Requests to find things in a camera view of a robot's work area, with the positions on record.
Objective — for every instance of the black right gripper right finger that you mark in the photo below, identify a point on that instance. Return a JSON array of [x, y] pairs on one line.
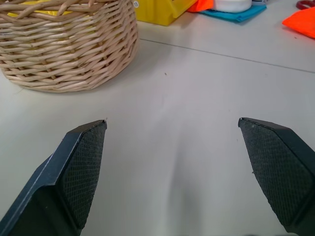
[[278, 172]]

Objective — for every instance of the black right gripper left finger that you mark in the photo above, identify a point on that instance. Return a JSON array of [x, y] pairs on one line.
[[61, 177]]

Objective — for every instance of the woven wicker basket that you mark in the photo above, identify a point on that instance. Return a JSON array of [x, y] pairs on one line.
[[66, 46]]

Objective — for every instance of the orange cloth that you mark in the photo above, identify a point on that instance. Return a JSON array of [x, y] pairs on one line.
[[200, 5], [301, 22]]

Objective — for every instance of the blue cloth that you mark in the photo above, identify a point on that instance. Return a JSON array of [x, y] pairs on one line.
[[233, 13]]

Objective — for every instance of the white round container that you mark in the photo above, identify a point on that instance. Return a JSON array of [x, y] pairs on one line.
[[232, 5]]

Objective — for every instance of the yellow plastic storage bin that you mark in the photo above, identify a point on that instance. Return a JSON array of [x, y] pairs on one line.
[[160, 11]]

